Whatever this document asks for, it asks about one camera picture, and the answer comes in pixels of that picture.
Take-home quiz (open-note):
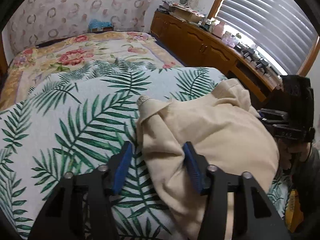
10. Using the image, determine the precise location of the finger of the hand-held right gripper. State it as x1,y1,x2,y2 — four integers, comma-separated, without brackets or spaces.
257,108,289,120
262,119,283,137

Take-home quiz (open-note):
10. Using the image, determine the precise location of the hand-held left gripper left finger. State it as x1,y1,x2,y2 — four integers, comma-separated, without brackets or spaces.
27,141,133,240

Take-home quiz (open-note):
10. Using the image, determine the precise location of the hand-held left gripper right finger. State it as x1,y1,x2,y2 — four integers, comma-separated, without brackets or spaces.
182,141,292,240

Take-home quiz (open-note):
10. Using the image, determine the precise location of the beige printed t-shirt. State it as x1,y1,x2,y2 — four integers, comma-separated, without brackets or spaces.
136,78,280,240

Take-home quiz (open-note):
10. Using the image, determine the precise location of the person's right hand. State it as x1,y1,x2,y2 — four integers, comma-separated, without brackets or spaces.
279,137,310,172

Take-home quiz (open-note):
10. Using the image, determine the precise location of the black handheld device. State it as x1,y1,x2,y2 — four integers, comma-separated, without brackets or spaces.
254,56,273,77
240,46,258,60

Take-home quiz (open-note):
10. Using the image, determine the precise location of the leaf print blanket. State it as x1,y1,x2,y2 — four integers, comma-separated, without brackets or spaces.
0,66,293,240

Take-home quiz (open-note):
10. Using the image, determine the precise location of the pale purple jar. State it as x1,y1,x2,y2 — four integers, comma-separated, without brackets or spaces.
222,31,238,47

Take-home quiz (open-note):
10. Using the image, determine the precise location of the pink bottle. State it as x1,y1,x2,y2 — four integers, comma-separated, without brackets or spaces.
212,21,227,38

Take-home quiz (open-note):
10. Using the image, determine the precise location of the wooden sideboard cabinet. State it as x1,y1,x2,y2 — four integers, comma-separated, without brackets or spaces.
150,10,283,103

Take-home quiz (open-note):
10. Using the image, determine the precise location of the floral blanket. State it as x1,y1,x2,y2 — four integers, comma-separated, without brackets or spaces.
0,31,185,110

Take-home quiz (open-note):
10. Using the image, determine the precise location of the open cardboard box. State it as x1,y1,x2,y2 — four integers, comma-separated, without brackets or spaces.
170,2,204,23

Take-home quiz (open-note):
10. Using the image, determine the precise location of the blue plastic bag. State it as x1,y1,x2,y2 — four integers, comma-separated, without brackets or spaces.
89,19,113,32

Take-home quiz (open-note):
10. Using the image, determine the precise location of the ring patterned sheer curtain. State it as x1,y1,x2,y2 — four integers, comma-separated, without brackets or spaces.
5,0,163,55

